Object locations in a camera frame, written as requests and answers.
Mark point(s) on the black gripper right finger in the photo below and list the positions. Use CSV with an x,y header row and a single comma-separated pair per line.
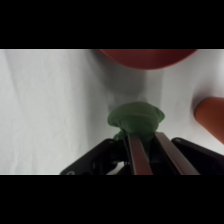
x,y
193,160

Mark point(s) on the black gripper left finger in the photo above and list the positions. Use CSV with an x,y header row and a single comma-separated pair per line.
x,y
100,158

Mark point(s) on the green plush triangle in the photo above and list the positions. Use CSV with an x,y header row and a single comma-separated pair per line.
x,y
136,118

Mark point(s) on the pink bowl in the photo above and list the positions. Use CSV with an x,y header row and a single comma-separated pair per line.
x,y
146,58

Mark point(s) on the orange cup of beans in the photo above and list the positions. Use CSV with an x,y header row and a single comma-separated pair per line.
x,y
211,116

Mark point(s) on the white tablecloth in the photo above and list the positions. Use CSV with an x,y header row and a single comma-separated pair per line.
x,y
43,110

